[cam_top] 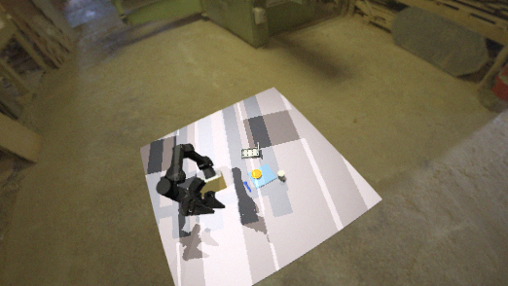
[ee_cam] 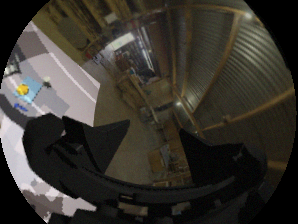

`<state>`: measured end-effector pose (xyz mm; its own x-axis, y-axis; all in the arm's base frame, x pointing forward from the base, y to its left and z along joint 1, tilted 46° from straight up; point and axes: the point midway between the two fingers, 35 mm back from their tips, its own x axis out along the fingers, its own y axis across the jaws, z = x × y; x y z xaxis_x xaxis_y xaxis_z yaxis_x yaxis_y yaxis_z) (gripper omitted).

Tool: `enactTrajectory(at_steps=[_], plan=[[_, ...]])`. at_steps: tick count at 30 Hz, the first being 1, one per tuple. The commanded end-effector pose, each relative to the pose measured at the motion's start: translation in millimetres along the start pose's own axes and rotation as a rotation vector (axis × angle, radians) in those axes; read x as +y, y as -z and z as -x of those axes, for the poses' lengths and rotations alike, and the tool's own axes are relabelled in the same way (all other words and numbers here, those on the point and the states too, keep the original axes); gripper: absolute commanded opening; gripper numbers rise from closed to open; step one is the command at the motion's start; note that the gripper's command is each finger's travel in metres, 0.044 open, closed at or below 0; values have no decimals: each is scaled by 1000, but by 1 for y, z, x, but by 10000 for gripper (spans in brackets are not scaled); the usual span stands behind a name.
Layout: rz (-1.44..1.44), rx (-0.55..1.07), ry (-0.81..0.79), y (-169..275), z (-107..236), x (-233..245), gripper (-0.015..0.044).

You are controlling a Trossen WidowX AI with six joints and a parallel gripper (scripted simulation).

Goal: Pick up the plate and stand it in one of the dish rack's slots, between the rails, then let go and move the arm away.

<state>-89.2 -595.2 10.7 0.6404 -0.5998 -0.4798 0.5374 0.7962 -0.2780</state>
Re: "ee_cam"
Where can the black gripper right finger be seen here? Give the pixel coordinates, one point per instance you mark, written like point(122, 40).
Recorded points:
point(203, 155)

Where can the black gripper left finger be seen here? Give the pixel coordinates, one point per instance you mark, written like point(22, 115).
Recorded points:
point(102, 141)

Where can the yellow plate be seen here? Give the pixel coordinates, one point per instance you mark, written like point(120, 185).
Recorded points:
point(22, 88)

